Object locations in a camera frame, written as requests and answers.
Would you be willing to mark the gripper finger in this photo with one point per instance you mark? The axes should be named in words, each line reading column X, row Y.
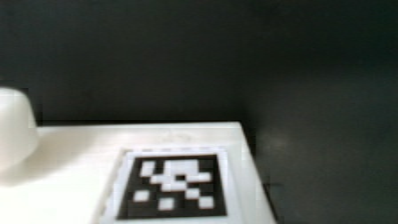
column 277, row 195

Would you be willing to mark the white drawer tray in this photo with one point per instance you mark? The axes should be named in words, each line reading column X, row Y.
column 125, row 174

